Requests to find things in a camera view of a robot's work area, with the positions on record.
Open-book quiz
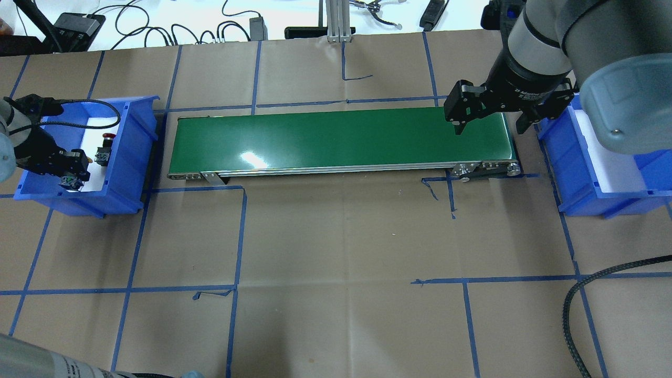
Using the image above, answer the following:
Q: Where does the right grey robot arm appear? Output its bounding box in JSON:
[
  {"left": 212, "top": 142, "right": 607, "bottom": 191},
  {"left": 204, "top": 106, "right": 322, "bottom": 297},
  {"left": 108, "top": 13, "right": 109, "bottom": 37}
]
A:
[{"left": 444, "top": 1, "right": 671, "bottom": 155}]

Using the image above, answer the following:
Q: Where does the white foam pad right bin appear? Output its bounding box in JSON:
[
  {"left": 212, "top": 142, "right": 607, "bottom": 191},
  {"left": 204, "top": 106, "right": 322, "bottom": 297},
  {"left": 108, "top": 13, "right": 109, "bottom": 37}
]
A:
[{"left": 574, "top": 110, "right": 646, "bottom": 193}]

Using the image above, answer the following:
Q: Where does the white foam pad bin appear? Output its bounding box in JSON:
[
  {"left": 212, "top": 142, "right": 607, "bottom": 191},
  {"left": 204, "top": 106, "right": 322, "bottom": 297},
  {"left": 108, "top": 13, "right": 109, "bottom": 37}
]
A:
[
  {"left": 79, "top": 124, "right": 119, "bottom": 192},
  {"left": 574, "top": 110, "right": 646, "bottom": 193}
]

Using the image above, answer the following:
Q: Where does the left blue plastic bin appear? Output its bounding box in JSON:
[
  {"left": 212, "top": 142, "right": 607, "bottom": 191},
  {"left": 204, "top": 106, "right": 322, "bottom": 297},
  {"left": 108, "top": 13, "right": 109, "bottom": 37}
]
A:
[{"left": 14, "top": 96, "right": 159, "bottom": 218}]

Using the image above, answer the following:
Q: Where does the red mushroom push button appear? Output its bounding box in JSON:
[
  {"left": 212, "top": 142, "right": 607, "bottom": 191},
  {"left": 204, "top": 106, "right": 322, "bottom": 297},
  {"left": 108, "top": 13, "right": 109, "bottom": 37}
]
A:
[{"left": 94, "top": 132, "right": 116, "bottom": 167}]

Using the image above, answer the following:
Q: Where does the aluminium frame post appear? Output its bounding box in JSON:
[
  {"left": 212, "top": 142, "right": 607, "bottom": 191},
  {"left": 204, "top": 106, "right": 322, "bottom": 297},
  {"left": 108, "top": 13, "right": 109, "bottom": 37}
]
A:
[{"left": 324, "top": 0, "right": 352, "bottom": 43}]

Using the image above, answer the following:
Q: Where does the right blue plastic bin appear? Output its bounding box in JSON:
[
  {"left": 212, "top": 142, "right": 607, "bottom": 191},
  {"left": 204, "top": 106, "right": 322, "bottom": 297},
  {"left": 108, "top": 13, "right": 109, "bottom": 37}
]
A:
[{"left": 536, "top": 96, "right": 671, "bottom": 218}]

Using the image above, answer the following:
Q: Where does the black braided cable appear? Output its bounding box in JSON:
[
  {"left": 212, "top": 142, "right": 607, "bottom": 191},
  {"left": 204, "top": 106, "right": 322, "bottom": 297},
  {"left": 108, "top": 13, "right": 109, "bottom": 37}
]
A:
[{"left": 563, "top": 255, "right": 672, "bottom": 378}]

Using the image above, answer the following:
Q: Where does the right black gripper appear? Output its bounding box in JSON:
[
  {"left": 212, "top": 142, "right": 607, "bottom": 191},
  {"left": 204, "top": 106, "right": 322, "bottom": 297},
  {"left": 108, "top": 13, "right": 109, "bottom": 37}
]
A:
[{"left": 444, "top": 50, "right": 574, "bottom": 135}]

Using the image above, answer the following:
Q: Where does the green conveyor belt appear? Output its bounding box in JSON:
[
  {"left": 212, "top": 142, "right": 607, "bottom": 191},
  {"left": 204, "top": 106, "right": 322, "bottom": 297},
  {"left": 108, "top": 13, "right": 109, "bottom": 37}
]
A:
[{"left": 166, "top": 107, "right": 522, "bottom": 181}]

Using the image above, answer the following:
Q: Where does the blue plastic bin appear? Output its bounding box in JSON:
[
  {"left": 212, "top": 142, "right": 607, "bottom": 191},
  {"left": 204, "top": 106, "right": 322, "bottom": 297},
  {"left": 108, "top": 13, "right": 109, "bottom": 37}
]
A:
[
  {"left": 14, "top": 96, "right": 159, "bottom": 218},
  {"left": 536, "top": 96, "right": 671, "bottom": 218}
]

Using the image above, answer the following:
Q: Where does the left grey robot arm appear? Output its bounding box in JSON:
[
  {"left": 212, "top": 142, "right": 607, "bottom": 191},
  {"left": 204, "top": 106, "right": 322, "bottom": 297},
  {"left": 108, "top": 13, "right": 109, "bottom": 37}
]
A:
[{"left": 2, "top": 94, "right": 90, "bottom": 182}]

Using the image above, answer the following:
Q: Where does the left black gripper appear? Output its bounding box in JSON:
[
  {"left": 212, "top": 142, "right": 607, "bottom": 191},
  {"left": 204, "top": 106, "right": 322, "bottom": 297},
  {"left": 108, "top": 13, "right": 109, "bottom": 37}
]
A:
[{"left": 4, "top": 94, "right": 90, "bottom": 179}]

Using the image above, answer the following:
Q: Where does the white foam pad left bin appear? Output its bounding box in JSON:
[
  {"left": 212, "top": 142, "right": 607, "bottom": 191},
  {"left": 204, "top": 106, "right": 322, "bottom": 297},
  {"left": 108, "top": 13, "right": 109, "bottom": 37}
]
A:
[{"left": 79, "top": 124, "right": 119, "bottom": 192}]

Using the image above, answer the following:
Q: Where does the black power adapter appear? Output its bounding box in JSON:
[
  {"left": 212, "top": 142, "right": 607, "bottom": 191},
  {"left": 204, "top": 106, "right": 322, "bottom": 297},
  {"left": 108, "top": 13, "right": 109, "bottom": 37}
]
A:
[{"left": 249, "top": 16, "right": 268, "bottom": 41}]

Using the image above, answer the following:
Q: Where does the yellow mushroom push button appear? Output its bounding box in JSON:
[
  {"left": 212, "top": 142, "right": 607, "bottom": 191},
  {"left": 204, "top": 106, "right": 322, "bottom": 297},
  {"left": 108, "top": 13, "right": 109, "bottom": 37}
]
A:
[{"left": 58, "top": 175, "right": 85, "bottom": 192}]

